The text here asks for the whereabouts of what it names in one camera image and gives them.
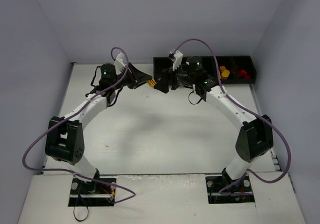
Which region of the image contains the yellow black striped lego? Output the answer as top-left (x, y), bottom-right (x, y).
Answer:
top-left (147, 79), bottom-right (157, 88)

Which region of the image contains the yellow butterfly oval lego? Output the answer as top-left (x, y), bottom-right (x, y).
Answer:
top-left (220, 69), bottom-right (230, 80)

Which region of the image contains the red arch lego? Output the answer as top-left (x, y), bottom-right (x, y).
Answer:
top-left (237, 69), bottom-right (247, 78)

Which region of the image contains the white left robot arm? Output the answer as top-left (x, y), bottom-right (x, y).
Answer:
top-left (45, 63), bottom-right (152, 182)

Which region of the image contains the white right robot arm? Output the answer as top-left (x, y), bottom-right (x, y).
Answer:
top-left (153, 56), bottom-right (274, 184)

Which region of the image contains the black container row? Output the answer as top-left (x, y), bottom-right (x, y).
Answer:
top-left (153, 55), bottom-right (257, 84)

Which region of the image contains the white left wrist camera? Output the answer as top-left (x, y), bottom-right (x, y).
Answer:
top-left (114, 52), bottom-right (126, 72)

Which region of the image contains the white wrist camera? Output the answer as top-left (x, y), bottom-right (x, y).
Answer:
top-left (114, 52), bottom-right (126, 72)
top-left (168, 50), bottom-right (183, 71)

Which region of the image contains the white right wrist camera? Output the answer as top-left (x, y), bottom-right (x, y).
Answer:
top-left (168, 50), bottom-right (183, 71)

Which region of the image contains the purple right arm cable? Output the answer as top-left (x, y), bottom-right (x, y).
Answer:
top-left (174, 38), bottom-right (292, 195)

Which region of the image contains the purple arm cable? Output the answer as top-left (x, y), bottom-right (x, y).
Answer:
top-left (21, 46), bottom-right (137, 205)
top-left (174, 38), bottom-right (292, 195)

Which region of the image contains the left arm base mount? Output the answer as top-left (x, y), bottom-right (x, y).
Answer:
top-left (68, 177), bottom-right (116, 223)

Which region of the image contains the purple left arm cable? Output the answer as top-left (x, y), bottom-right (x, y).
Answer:
top-left (21, 46), bottom-right (137, 205)

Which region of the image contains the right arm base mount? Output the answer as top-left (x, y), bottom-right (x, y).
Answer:
top-left (205, 175), bottom-right (255, 205)

